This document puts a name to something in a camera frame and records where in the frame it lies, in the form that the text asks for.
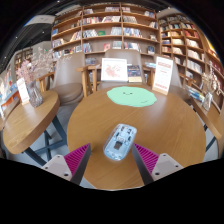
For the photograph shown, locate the round wooden side table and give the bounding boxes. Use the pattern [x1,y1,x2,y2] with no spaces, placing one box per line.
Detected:
[189,96,224,158]
[2,90,68,168]
[0,98,21,131]

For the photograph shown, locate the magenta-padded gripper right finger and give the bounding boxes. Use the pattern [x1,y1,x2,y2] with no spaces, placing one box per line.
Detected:
[131,143,184,186]

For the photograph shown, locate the white standing sign, wooden base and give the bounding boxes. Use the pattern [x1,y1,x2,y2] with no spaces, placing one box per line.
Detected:
[152,55,174,96]

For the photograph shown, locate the distant wooden bookshelf unit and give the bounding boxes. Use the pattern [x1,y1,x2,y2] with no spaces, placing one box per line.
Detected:
[13,46,34,73]

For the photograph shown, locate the dark cover book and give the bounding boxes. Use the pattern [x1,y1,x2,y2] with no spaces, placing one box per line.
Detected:
[126,64,143,84]

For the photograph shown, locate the glass vase with dried flowers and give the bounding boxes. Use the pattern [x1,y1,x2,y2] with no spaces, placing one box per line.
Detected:
[200,61,223,112]

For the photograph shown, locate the orange book display stand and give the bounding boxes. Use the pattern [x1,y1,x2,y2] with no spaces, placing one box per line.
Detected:
[0,68,21,111]

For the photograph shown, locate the curved wooden bookshelf unit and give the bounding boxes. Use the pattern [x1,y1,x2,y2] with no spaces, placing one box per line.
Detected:
[157,13,224,114]

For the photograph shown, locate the stack of books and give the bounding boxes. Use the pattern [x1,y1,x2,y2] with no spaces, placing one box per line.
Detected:
[184,84,206,103]

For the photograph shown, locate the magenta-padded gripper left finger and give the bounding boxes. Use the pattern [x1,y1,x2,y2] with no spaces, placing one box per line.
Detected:
[40,143,92,186]

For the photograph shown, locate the green round mouse pad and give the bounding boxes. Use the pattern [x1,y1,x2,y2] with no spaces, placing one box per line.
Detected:
[106,85,158,108]

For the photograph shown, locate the wide wooden bookshelf unit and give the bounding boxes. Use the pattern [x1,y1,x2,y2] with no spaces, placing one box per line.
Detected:
[50,3,159,63]

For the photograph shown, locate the glass vase with pink flowers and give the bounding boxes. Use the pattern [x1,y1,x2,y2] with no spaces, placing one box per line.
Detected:
[15,47,56,108]

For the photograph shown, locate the transparent computer mouse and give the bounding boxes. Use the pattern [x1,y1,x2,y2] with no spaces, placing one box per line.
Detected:
[102,123,138,162]

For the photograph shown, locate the small white table sign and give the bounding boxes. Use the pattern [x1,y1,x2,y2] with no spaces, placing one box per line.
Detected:
[15,77,31,106]

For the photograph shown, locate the white framed picture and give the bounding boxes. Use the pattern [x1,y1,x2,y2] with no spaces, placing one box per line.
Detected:
[100,57,129,83]

